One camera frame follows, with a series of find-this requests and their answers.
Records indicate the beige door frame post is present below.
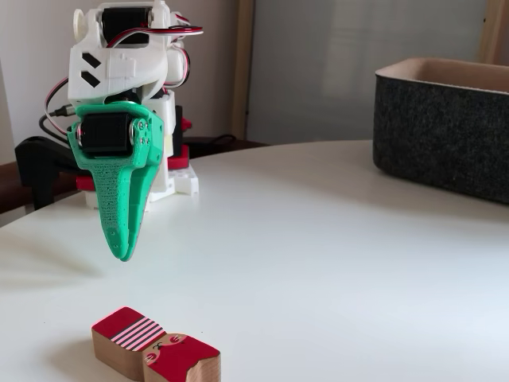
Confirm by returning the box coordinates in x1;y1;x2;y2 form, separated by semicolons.
230;0;255;141

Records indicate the light wooden post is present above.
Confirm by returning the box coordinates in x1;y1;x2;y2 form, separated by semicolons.
476;0;509;67

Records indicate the black and red table clamp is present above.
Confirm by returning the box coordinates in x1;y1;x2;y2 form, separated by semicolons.
14;136;96;212
169;105;194;171

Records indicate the dark grey felt box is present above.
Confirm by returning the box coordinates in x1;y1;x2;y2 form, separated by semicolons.
372;57;509;206

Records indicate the thin black cable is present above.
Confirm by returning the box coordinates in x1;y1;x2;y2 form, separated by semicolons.
190;134;239;147

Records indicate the red painted wooden block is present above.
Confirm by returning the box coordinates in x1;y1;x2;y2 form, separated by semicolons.
91;306;222;382

